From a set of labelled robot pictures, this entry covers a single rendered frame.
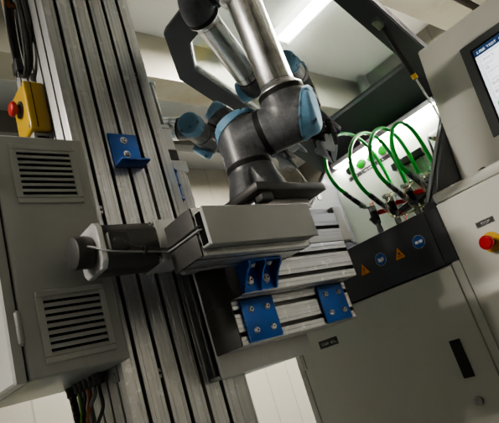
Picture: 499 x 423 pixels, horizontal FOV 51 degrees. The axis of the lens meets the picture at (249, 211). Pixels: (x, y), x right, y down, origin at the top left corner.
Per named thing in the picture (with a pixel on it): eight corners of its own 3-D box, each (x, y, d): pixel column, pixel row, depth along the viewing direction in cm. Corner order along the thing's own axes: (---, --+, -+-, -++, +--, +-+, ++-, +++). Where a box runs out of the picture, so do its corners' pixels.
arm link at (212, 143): (183, 143, 172) (200, 115, 173) (196, 154, 183) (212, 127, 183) (201, 154, 170) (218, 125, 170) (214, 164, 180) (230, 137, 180)
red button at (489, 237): (480, 256, 130) (471, 237, 131) (486, 254, 132) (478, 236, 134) (499, 248, 126) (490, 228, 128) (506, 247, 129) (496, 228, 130)
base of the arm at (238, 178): (257, 188, 114) (244, 148, 117) (219, 216, 124) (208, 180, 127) (304, 188, 124) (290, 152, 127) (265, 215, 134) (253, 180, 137)
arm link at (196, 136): (68, 108, 176) (200, 103, 161) (87, 121, 186) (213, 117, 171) (62, 141, 174) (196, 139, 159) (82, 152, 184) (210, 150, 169)
